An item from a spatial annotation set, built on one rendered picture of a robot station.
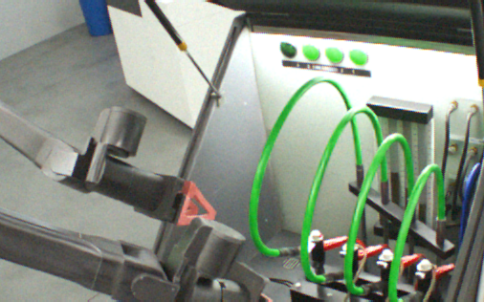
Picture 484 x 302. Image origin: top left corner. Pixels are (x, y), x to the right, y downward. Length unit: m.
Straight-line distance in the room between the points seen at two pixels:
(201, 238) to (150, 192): 0.16
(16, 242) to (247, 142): 0.88
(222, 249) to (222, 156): 0.69
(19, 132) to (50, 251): 0.35
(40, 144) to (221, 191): 0.60
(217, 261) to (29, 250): 0.23
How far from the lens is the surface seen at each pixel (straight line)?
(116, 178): 0.83
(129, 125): 0.84
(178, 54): 3.89
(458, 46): 1.15
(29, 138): 0.98
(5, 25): 7.69
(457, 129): 1.25
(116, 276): 0.71
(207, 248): 0.73
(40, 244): 0.70
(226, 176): 1.42
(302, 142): 1.47
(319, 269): 1.24
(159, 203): 0.87
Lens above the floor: 1.84
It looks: 29 degrees down
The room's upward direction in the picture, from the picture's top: 11 degrees counter-clockwise
